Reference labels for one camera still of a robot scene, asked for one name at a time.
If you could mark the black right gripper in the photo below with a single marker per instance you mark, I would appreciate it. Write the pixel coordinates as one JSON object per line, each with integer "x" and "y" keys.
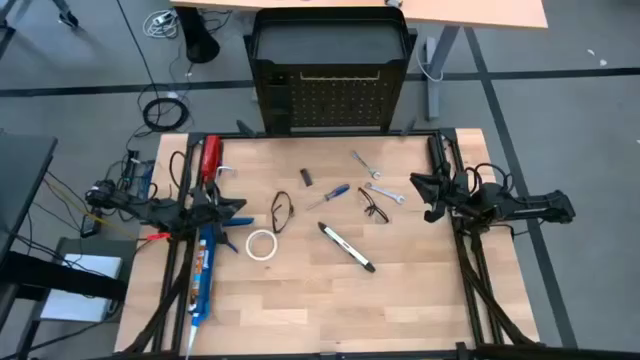
{"x": 452, "y": 192}

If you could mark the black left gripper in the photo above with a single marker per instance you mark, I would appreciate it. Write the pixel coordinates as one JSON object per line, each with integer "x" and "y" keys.
{"x": 207, "y": 210}

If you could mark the silver combination wrench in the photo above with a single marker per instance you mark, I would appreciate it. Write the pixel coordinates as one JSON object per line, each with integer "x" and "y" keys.
{"x": 385, "y": 192}
{"x": 365, "y": 164}

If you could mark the black safety glasses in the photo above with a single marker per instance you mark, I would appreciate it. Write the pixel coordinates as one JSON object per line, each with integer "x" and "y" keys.
{"x": 376, "y": 212}
{"x": 281, "y": 206}

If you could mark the white tape roll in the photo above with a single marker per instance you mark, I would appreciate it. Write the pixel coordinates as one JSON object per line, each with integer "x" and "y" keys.
{"x": 261, "y": 259}

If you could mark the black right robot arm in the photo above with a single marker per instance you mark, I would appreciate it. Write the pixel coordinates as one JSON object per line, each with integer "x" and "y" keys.
{"x": 525, "y": 207}

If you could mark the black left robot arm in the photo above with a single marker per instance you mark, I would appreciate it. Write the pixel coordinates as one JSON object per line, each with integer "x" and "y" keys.
{"x": 165, "y": 212}

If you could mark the silver hex key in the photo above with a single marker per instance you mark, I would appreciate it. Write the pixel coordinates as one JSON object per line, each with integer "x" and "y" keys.
{"x": 227, "y": 168}

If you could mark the black flashlight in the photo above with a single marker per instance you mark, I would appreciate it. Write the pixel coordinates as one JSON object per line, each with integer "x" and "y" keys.
{"x": 434, "y": 150}

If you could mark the red hand tool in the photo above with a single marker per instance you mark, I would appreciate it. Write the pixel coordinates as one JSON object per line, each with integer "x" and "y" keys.
{"x": 211, "y": 155}

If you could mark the blue caulking gun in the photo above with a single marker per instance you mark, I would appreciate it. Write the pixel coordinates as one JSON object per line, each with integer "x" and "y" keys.
{"x": 202, "y": 280}

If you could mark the small black block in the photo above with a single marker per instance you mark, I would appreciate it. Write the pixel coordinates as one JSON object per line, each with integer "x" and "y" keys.
{"x": 306, "y": 177}

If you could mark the black power strip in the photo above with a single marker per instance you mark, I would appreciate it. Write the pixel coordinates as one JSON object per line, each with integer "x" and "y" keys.
{"x": 132, "y": 167}

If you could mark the black power adapter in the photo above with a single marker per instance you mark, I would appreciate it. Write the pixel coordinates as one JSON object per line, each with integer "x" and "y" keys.
{"x": 90, "y": 226}

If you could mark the black desk leg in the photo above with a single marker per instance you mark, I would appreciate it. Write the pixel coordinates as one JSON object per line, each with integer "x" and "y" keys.
{"x": 200, "y": 45}

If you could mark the white flat box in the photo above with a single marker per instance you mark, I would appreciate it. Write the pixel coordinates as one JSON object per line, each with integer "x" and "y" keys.
{"x": 75, "y": 305}

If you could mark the black metal side stand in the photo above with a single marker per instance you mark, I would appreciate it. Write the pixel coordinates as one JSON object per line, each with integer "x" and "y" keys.
{"x": 60, "y": 277}

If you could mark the black pegboard tool cart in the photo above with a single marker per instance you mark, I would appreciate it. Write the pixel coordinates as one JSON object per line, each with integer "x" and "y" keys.
{"x": 330, "y": 42}

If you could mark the light wooden desk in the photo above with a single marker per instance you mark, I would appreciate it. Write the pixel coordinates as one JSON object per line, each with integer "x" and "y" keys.
{"x": 475, "y": 12}

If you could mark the black side desk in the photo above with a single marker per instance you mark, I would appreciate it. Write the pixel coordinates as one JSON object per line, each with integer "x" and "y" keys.
{"x": 20, "y": 170}

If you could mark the black aluminium table frame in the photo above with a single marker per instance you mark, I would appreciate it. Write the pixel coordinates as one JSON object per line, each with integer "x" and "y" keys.
{"x": 325, "y": 134}

